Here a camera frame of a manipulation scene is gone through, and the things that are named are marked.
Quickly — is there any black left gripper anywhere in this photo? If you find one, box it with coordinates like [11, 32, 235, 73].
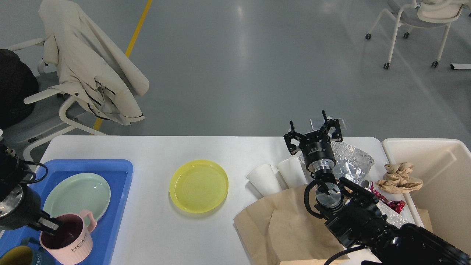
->
[0, 183, 63, 235]

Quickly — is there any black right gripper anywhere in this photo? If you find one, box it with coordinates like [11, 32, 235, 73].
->
[284, 110, 343, 173]

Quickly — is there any dark green mug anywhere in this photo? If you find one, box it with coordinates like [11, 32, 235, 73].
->
[0, 237, 56, 265]

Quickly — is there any pink mug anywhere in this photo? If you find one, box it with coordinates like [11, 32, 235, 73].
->
[40, 209, 97, 265]

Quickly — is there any yellow plastic plate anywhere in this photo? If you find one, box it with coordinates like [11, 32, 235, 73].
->
[169, 159, 229, 214]

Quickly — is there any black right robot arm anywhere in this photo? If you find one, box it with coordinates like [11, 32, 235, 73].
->
[284, 112, 470, 265]

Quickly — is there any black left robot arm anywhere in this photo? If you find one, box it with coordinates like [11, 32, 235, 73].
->
[0, 143, 63, 236]

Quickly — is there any right white paper cup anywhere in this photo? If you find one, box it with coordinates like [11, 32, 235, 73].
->
[276, 156, 308, 188]

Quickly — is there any white paper cup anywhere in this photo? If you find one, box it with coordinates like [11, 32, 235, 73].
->
[276, 156, 308, 188]
[246, 164, 282, 197]

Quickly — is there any pale green plate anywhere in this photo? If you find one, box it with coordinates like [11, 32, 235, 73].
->
[43, 173, 111, 221]

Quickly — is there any crumpled foil bag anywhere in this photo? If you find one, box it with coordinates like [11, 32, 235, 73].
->
[299, 141, 375, 184]
[377, 201, 409, 228]

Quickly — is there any left white paper cup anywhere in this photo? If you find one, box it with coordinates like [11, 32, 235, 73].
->
[246, 164, 282, 197]

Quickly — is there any blue plastic tray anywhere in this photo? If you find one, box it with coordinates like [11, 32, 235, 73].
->
[0, 159, 134, 265]

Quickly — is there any brown paper bag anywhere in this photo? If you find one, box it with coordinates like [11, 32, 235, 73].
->
[234, 185, 344, 265]

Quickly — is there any crumpled brown paper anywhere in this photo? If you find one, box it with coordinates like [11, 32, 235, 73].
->
[376, 162, 424, 194]

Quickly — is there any white office chair left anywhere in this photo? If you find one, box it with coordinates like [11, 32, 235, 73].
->
[2, 59, 105, 161]

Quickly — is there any red snack wrapper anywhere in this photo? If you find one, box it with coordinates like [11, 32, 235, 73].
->
[368, 181, 406, 214]

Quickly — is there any person in dark clothes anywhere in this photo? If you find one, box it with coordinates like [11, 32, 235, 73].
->
[0, 49, 39, 129]

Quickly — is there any white waste bin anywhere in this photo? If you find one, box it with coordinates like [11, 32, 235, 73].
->
[382, 138, 471, 254]

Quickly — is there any white chair background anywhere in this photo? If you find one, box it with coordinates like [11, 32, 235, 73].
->
[365, 0, 470, 70]

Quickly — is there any beige coat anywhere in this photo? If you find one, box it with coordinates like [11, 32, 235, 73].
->
[39, 0, 150, 126]

